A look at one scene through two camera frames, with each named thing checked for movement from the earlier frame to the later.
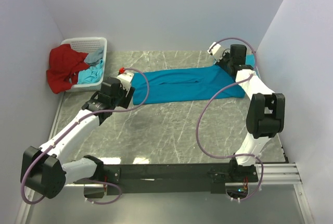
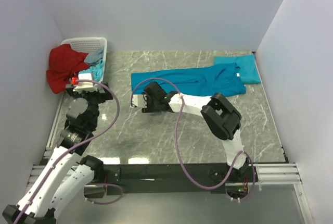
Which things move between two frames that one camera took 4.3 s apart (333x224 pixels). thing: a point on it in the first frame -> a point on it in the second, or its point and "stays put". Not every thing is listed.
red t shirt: (65, 63) stays put
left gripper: (127, 96) -> (102, 96)
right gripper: (219, 63) -> (148, 109)
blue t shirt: (217, 82) stays put
